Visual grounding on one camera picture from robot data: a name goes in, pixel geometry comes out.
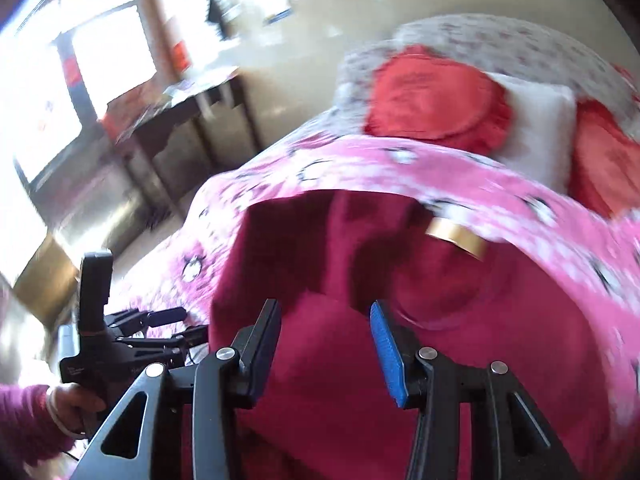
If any dark red fleece garment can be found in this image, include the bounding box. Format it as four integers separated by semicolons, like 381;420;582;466
209;191;614;479

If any pink sleeve left forearm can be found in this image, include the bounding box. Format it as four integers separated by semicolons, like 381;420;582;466
1;385;75;466

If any person's left hand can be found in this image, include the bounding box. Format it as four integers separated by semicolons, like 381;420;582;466
46;382;106;439

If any dark wooden desk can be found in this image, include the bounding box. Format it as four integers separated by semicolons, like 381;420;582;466
99;65;265;218

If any pink penguin blanket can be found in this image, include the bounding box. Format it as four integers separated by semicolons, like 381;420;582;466
122;129;639;444

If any right red heart pillow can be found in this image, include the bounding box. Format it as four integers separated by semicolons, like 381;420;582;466
568;99;639;219

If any red heart pillow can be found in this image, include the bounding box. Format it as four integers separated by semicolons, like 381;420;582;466
568;99;639;219
363;44;513;156

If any white square pillow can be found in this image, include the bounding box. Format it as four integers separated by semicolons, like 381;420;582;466
490;74;577;194

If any left red heart pillow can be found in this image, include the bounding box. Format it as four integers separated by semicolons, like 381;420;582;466
363;44;513;156

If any floral bed sheet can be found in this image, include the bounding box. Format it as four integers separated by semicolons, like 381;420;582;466
332;12;640;137

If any window with wooden frame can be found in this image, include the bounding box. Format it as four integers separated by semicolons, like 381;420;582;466
1;0;156;282

